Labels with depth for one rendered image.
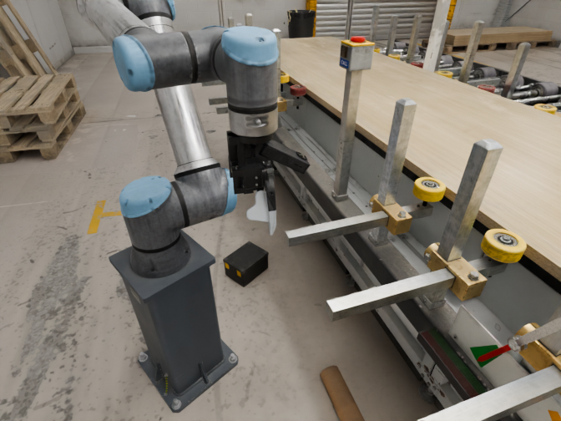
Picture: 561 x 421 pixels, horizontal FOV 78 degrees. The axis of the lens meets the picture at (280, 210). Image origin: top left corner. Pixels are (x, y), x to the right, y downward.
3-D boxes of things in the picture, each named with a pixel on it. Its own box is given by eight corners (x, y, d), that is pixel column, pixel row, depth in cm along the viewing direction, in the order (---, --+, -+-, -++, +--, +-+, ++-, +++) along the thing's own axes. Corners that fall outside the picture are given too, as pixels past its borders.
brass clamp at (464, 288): (459, 302, 74) (467, 286, 71) (419, 261, 85) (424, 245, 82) (482, 295, 76) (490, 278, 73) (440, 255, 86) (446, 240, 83)
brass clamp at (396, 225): (391, 235, 94) (395, 220, 91) (366, 209, 105) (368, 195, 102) (411, 231, 96) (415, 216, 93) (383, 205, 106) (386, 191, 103)
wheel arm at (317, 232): (289, 250, 89) (289, 237, 87) (284, 242, 92) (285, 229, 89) (431, 218, 101) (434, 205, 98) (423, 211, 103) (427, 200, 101)
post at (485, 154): (425, 320, 89) (490, 145, 61) (416, 310, 92) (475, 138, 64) (437, 317, 90) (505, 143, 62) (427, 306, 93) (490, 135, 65)
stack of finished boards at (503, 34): (550, 39, 734) (554, 30, 725) (452, 45, 680) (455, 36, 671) (521, 34, 795) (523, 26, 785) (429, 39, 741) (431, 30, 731)
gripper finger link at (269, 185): (265, 211, 72) (259, 170, 72) (273, 210, 72) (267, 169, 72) (269, 211, 67) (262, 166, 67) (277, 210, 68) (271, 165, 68)
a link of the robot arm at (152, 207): (125, 229, 112) (110, 181, 102) (177, 213, 120) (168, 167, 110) (136, 256, 102) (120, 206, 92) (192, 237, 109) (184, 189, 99)
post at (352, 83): (336, 201, 125) (351, 70, 100) (331, 195, 129) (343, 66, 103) (347, 200, 126) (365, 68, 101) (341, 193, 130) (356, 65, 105)
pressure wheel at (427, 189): (434, 227, 97) (446, 192, 91) (405, 220, 100) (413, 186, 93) (436, 212, 103) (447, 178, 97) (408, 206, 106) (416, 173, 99)
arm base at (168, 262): (149, 287, 105) (141, 263, 99) (121, 256, 116) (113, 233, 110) (202, 257, 116) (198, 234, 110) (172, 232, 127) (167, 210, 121)
